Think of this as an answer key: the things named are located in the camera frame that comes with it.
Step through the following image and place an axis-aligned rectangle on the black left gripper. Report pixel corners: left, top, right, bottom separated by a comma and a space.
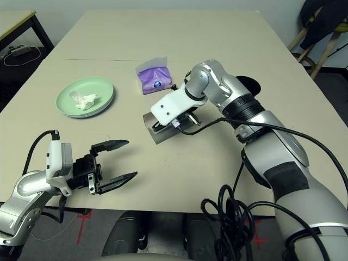
66, 139, 139, 196

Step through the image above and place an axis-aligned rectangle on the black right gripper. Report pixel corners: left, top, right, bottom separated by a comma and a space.
181, 108, 201, 128

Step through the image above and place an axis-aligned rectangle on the white tissue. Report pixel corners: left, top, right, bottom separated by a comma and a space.
68, 90, 99, 110

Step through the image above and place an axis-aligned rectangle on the light green plate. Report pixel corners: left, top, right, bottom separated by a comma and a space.
55, 77, 115, 117

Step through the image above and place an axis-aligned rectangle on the grey glasses case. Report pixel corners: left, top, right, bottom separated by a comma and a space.
142, 110, 202, 145

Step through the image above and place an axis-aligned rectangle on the purple tissue pack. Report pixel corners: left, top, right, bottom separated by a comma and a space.
135, 56, 174, 96

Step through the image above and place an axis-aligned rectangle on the light blue plate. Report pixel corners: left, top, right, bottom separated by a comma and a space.
65, 92, 116, 120

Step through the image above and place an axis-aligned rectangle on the black table foot bar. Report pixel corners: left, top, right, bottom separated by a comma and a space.
40, 208, 89, 215

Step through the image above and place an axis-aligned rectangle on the black cup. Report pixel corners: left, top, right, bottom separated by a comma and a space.
235, 76, 262, 97

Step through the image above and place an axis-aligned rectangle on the black robot left leg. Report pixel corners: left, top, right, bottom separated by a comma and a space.
102, 212, 150, 258

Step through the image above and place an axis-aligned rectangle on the black robot leg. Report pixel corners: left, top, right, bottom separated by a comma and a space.
102, 212, 150, 258
184, 213, 221, 261

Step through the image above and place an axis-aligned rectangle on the beige robot waist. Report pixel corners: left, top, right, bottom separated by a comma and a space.
97, 253, 191, 261

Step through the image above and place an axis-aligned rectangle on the black robot right leg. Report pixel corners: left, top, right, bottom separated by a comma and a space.
184, 213, 221, 261

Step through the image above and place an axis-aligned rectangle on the wooden stool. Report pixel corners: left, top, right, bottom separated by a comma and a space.
288, 26, 340, 79

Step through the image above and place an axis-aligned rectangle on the yellow-green stool cushion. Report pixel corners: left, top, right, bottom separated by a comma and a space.
307, 16, 348, 32

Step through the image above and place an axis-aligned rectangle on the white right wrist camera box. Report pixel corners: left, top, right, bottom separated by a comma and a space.
151, 86, 209, 127

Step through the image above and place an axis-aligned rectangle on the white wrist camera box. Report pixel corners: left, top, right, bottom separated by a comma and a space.
151, 86, 209, 127
45, 140, 74, 196

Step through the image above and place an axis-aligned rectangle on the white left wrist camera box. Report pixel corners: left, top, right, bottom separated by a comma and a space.
45, 140, 74, 196

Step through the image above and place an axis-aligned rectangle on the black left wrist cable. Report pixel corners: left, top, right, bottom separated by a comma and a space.
21, 129, 66, 223

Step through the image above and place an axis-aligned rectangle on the black cable bundle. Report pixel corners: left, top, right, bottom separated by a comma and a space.
200, 184, 275, 261

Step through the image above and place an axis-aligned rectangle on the white floor cable loop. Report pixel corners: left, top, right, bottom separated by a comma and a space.
3, 46, 46, 67

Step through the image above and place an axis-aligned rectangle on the beige side table black frame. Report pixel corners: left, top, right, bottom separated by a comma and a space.
0, 10, 55, 52

